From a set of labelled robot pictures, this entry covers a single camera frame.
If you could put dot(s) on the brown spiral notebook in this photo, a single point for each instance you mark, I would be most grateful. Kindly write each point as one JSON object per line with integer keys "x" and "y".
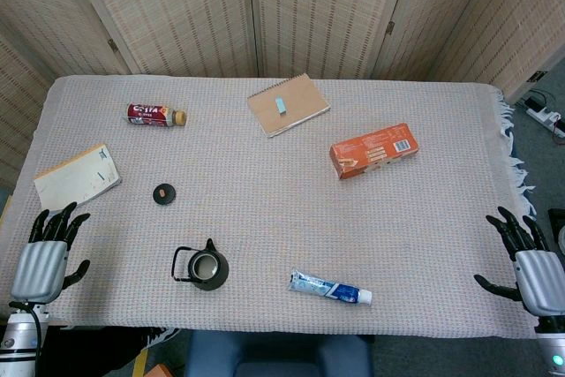
{"x": 289, "y": 104}

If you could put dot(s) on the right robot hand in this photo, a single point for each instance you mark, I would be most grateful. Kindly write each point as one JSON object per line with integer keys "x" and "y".
{"x": 536, "y": 277}

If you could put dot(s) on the bamboo folding screen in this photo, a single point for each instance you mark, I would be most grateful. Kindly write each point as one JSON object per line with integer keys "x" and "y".
{"x": 282, "y": 10}

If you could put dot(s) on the blue chair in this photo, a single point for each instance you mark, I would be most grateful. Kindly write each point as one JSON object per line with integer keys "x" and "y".
{"x": 278, "y": 357}

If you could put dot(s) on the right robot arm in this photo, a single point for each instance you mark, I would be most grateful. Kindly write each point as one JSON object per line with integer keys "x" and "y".
{"x": 552, "y": 344}

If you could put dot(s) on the black kettle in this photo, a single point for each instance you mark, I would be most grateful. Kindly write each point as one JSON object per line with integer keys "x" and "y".
{"x": 207, "y": 266}

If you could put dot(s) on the light blue eraser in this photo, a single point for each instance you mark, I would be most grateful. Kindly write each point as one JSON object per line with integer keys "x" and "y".
{"x": 280, "y": 104}

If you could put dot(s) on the orange biscuit box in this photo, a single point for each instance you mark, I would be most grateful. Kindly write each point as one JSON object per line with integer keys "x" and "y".
{"x": 375, "y": 149}

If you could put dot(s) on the white paperback book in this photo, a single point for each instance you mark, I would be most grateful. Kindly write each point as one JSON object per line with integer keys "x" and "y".
{"x": 77, "y": 178}

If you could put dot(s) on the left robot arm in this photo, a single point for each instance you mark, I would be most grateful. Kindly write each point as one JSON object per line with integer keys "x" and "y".
{"x": 20, "y": 341}

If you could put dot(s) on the black kettle lid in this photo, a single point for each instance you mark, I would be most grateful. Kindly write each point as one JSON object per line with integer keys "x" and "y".
{"x": 164, "y": 194}

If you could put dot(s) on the beige woven tablecloth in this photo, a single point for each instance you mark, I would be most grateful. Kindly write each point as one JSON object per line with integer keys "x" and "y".
{"x": 273, "y": 218}

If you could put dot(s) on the red coffee bottle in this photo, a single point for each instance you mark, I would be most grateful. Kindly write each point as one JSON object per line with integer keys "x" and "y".
{"x": 152, "y": 114}

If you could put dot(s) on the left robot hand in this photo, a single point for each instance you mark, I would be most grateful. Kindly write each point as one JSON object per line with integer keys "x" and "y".
{"x": 37, "y": 266}

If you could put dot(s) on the white power strip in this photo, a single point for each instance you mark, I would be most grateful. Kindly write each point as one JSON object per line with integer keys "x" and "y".
{"x": 545, "y": 115}

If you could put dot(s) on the blue white toothpaste tube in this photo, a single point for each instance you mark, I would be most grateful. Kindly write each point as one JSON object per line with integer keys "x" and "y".
{"x": 329, "y": 288}

